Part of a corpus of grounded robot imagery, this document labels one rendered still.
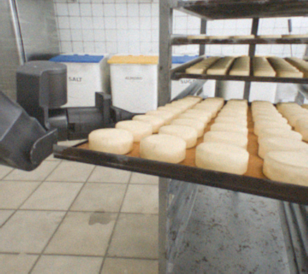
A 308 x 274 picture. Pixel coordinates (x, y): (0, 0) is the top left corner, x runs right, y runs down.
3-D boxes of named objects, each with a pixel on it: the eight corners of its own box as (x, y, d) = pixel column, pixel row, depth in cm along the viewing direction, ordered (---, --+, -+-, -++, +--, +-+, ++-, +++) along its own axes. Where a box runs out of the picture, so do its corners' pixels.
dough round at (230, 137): (252, 159, 28) (255, 141, 28) (208, 157, 28) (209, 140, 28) (237, 146, 33) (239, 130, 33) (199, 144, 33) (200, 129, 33)
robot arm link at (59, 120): (26, 135, 43) (26, 151, 39) (23, 96, 41) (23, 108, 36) (70, 131, 46) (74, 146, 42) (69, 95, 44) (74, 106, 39)
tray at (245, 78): (347, 85, 59) (349, 79, 58) (174, 77, 71) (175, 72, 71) (300, 61, 113) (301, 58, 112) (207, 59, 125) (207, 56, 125)
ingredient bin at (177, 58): (166, 125, 290) (166, 56, 266) (168, 110, 350) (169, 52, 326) (213, 126, 285) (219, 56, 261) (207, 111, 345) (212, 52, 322)
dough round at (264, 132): (249, 141, 36) (251, 127, 35) (280, 140, 37) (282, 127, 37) (275, 153, 31) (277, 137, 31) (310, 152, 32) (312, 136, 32)
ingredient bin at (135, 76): (110, 124, 293) (106, 56, 269) (121, 109, 353) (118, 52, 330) (157, 125, 290) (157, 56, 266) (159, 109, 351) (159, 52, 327)
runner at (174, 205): (175, 219, 82) (175, 211, 81) (166, 217, 83) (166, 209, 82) (205, 143, 140) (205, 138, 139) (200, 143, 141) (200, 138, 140)
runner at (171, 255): (174, 264, 88) (174, 257, 87) (166, 261, 89) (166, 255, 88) (203, 172, 145) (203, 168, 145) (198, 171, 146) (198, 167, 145)
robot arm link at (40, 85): (-28, 155, 34) (32, 170, 33) (-42, 67, 30) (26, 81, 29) (35, 123, 45) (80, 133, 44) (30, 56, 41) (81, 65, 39)
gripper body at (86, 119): (104, 143, 49) (64, 147, 46) (104, 91, 47) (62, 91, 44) (114, 154, 44) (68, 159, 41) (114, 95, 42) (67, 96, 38)
